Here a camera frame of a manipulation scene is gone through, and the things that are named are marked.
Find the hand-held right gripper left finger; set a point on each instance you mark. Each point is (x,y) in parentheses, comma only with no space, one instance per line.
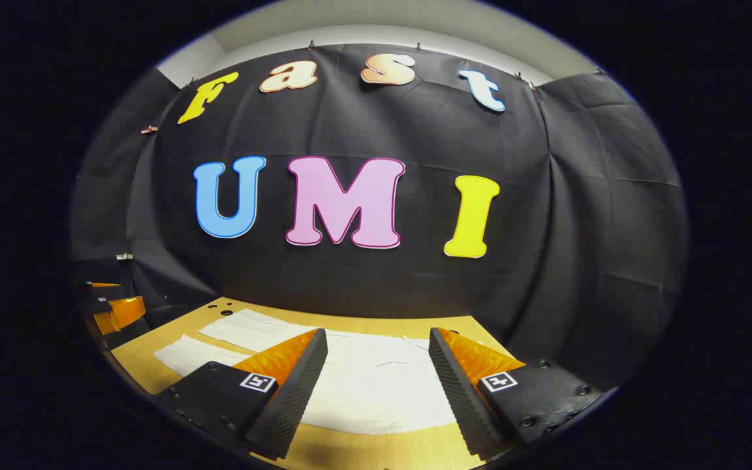
(297,385)

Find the white jeans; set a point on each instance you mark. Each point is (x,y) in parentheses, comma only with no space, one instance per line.
(376,385)

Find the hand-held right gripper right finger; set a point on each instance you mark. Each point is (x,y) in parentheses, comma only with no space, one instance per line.
(457,391)

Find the black backdrop cloth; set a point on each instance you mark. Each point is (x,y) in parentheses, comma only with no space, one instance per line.
(350,287)

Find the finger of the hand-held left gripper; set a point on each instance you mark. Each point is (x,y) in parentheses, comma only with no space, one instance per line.
(123,313)
(103,284)

